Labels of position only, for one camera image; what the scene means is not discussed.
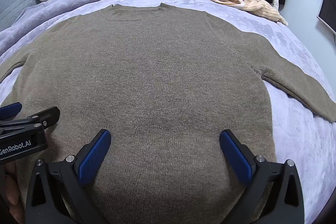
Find lavender embossed quilt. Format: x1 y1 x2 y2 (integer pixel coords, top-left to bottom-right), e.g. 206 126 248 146
0 0 147 56

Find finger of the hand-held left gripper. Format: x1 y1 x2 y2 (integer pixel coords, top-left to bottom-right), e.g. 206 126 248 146
0 106 60 135
0 102 22 121

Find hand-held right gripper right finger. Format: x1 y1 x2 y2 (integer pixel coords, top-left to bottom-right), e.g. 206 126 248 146
219 130 313 224

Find lavender bed blanket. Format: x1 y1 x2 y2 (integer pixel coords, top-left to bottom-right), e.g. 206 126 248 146
0 0 336 224

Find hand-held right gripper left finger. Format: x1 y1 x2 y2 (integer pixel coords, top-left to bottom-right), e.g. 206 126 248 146
25 129 112 224

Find person's left hand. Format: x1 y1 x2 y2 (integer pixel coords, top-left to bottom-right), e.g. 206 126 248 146
2 162 26 214

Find olive knit sweater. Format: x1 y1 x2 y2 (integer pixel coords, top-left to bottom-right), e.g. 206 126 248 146
0 3 336 224

